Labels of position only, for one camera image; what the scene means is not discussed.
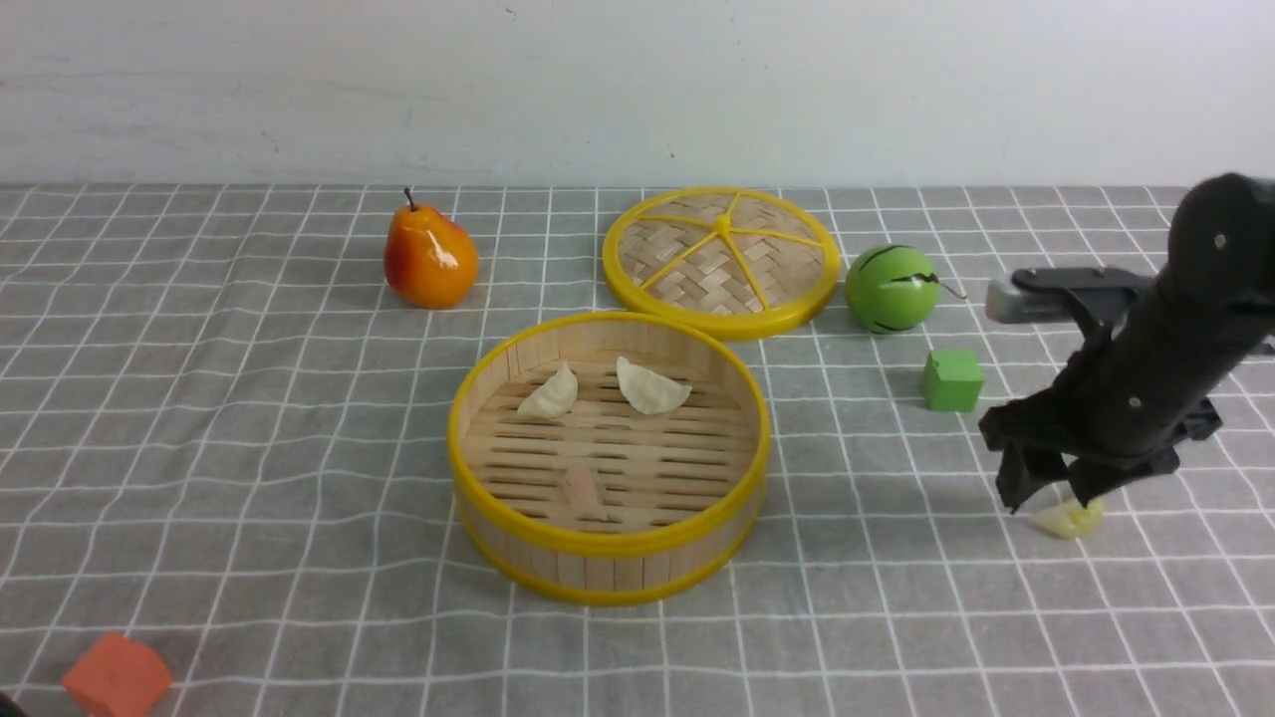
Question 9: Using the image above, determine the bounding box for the pale green dumpling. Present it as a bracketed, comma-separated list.
[1028, 496, 1105, 540]

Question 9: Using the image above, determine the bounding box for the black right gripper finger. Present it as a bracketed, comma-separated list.
[996, 444, 1068, 514]

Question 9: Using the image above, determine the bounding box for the woven bamboo steamer lid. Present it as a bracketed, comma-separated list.
[601, 186, 842, 342]

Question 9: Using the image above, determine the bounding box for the bamboo steamer tray yellow rim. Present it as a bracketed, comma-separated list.
[446, 313, 771, 606]

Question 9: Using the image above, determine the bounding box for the green toy watermelon ball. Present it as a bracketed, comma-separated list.
[844, 244, 968, 336]

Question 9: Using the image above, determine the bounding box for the grey checkered tablecloth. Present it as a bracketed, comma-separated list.
[1, 182, 1274, 716]

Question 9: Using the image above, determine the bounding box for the orange toy pear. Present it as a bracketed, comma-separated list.
[383, 188, 479, 313]

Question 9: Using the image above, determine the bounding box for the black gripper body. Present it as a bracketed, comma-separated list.
[978, 389, 1223, 467]

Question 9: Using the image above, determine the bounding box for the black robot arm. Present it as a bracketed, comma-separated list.
[978, 172, 1274, 510]

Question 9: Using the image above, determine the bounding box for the orange wooden cube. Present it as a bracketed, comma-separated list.
[61, 632, 173, 717]

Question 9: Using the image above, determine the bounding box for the green wooden cube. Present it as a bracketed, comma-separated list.
[921, 350, 986, 413]

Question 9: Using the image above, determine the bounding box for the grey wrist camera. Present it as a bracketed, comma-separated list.
[986, 267, 1153, 333]

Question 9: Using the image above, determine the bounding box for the pink dumpling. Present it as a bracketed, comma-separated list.
[562, 466, 609, 522]

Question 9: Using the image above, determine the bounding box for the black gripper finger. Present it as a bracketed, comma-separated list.
[1067, 455, 1179, 505]

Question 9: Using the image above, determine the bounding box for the white dumpling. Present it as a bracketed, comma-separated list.
[616, 356, 692, 415]
[516, 361, 579, 418]

